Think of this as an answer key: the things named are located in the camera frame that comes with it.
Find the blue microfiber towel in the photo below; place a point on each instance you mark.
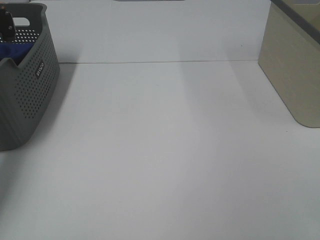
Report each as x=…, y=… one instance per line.
x=16, y=52

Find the beige plastic bin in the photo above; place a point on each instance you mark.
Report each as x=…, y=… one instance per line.
x=290, y=57

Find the grey perforated plastic basket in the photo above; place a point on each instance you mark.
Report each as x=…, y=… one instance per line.
x=26, y=89

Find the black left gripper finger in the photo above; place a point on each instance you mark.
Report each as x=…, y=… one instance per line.
x=7, y=26

